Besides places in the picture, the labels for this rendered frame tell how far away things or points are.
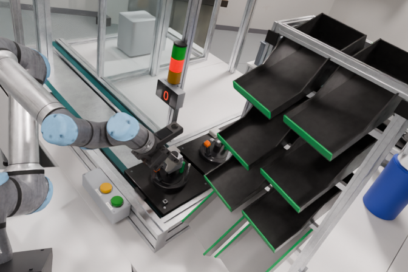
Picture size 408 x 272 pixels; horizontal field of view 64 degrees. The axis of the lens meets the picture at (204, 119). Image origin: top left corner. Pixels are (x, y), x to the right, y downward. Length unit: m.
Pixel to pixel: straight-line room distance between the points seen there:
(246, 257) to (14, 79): 0.81
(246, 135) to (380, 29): 4.86
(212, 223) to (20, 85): 0.68
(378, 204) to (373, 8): 4.43
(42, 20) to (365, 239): 1.80
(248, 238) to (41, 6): 1.44
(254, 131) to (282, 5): 5.12
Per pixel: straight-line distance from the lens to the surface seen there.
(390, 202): 1.65
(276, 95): 0.77
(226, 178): 0.97
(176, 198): 1.20
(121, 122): 0.90
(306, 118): 0.74
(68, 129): 0.85
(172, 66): 1.20
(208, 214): 1.09
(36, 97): 0.94
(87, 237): 1.23
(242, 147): 0.85
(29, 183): 1.12
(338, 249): 1.47
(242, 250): 1.06
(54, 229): 1.26
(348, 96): 0.80
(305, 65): 0.84
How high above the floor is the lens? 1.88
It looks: 35 degrees down
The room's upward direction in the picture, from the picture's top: 15 degrees clockwise
